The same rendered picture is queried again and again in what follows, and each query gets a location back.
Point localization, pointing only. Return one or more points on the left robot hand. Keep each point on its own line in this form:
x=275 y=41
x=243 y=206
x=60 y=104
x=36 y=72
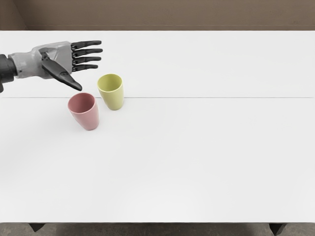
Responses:
x=59 y=52

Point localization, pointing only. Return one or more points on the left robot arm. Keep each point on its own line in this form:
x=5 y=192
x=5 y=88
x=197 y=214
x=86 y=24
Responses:
x=5 y=71

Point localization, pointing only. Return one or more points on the yellow-green cup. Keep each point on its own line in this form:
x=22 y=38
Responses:
x=112 y=94

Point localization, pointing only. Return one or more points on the pink cup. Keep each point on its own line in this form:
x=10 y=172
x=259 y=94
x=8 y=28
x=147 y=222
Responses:
x=86 y=115

